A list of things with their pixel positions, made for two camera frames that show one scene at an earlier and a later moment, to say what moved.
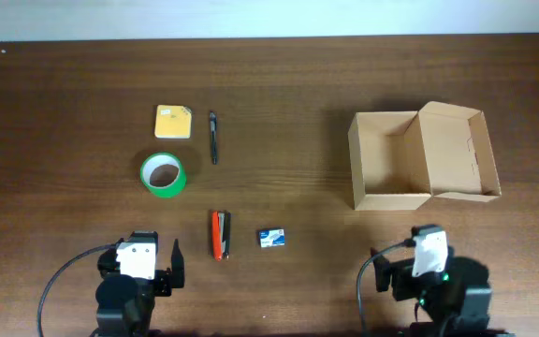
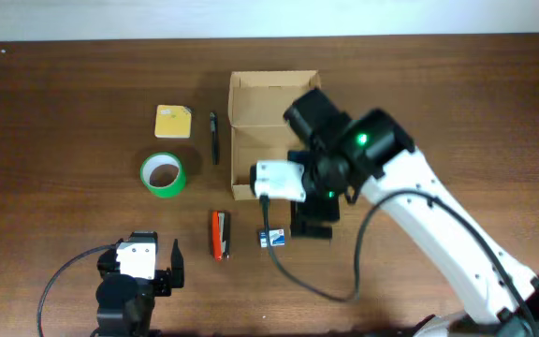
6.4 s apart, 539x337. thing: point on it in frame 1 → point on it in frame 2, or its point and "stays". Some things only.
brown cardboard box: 400,159 → 258,130
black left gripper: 165,277 stays
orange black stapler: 221,232 stays
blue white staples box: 271,238 stays
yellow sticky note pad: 172,122 stays
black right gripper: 396,274 → 314,212
